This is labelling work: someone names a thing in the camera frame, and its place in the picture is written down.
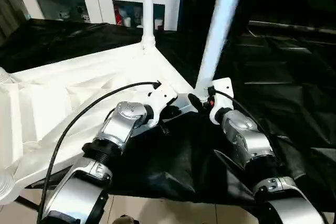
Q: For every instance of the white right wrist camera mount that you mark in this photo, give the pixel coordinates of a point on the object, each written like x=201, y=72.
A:
x=220, y=90

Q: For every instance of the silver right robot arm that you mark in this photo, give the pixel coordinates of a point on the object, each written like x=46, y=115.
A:
x=241, y=135

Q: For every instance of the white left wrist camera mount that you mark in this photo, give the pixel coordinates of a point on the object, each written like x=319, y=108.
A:
x=163, y=95

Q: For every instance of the grey curtain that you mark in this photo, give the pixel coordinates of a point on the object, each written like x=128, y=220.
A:
x=10, y=1

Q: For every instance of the black mat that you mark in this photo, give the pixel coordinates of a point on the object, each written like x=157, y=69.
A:
x=178, y=166

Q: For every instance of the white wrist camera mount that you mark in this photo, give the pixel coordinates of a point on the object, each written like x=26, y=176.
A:
x=163, y=95
x=220, y=90

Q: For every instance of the long black bar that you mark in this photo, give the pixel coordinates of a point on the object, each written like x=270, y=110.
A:
x=294, y=27

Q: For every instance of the white plastic table top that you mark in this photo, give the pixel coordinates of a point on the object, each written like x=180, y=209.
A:
x=52, y=93

